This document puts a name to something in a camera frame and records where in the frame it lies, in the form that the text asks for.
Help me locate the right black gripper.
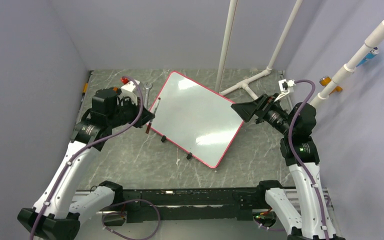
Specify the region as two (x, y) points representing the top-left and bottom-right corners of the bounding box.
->
(231, 92), (294, 137)

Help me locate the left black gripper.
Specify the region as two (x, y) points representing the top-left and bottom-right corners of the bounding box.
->
(108, 94), (155, 129)

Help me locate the red framed whiteboard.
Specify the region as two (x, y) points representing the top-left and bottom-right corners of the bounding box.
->
(150, 71), (244, 169)

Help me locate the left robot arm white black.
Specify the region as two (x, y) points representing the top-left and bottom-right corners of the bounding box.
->
(17, 87), (154, 240)

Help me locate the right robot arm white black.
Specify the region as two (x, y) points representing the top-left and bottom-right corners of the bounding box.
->
(231, 94), (341, 240)

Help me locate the silver open-end wrench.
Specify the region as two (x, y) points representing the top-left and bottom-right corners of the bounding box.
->
(144, 82), (153, 109)

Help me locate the white PVC pipe right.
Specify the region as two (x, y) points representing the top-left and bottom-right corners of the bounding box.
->
(310, 20), (384, 108)

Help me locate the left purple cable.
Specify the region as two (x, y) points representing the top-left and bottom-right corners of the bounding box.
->
(28, 76), (145, 240)

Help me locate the white PVC pipe frame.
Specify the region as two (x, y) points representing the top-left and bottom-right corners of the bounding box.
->
(215, 0), (304, 95)

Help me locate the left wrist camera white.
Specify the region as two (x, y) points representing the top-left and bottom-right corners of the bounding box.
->
(120, 76), (138, 100)

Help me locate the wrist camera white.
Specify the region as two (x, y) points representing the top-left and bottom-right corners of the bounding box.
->
(120, 76), (138, 100)
(274, 79), (296, 102)

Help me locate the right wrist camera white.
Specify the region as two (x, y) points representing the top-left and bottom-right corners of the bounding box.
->
(274, 79), (296, 102)

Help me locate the orange clamp on wall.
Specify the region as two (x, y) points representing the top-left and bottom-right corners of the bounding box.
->
(319, 76), (343, 95)

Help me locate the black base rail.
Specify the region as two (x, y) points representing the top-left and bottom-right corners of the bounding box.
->
(100, 186), (269, 223)

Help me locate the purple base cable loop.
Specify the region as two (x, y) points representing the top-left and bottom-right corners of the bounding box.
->
(101, 199), (161, 240)

